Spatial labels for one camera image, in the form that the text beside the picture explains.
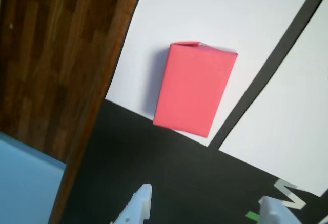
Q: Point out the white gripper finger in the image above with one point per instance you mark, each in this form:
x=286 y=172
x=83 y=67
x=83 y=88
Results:
x=274 y=213
x=138 y=208

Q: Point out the red paper box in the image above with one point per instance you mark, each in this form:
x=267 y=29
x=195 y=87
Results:
x=192 y=88

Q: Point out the white zone one sheet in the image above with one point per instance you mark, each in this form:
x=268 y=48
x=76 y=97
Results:
x=282 y=119

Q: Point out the white zone two sheet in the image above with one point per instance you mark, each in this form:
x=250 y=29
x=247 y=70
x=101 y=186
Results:
x=205 y=11

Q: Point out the dark grey mat board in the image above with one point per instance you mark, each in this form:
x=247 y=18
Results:
x=166 y=170

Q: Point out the pale frosted door panel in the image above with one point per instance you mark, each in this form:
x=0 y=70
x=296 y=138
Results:
x=23 y=183

